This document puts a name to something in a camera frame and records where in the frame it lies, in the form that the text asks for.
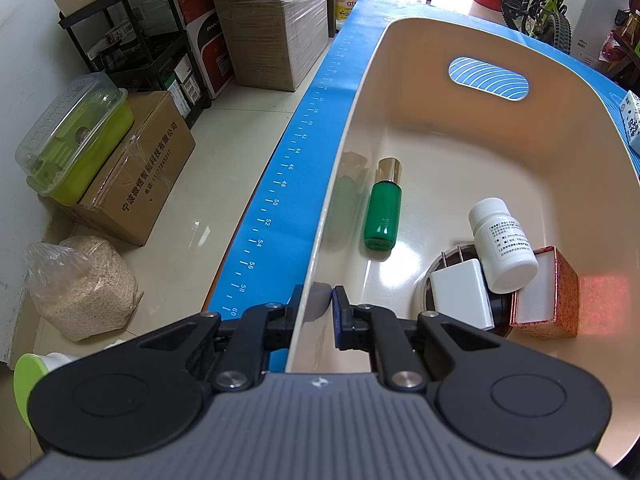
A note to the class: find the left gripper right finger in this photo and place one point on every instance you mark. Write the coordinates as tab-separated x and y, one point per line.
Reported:
403	354

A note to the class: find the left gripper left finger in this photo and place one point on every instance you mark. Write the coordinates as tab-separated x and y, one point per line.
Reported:
235	354

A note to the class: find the green small bottle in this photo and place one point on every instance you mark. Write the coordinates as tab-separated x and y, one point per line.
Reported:
381	224

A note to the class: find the tape roll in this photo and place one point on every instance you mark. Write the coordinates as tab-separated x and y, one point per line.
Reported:
424	289

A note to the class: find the white pill bottle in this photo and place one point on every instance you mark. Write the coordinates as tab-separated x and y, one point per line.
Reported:
507	259

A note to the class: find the red patterned gift box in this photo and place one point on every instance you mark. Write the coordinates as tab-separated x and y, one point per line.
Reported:
548	307

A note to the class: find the beige plastic storage bin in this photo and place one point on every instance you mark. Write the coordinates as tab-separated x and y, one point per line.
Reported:
471	115

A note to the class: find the black earbud case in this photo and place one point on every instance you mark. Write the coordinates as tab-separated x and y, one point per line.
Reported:
501	306

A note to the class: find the blue silicone baking mat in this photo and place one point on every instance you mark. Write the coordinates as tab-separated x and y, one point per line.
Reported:
271	251

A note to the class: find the plastic bag of grain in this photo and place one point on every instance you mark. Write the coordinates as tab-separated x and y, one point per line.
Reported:
81	286

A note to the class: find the cardboard box on floor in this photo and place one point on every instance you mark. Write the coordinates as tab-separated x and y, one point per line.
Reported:
128	193

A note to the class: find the green lid white jar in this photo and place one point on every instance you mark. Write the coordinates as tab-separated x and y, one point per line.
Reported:
28	370

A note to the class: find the green clear lidded container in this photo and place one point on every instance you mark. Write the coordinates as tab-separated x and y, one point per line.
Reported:
69	143

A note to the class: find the lower cardboard box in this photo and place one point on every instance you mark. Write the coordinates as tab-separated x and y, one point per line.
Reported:
273	43

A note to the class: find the black metal shelf rack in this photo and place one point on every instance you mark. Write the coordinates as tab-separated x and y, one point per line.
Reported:
143	46

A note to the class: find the white tissue box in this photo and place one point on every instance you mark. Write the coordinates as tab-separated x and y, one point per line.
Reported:
630	114

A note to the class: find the green black bicycle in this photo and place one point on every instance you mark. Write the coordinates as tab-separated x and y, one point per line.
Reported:
544	20

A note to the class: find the white freezer cabinet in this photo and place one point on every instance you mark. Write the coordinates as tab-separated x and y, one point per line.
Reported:
591	21

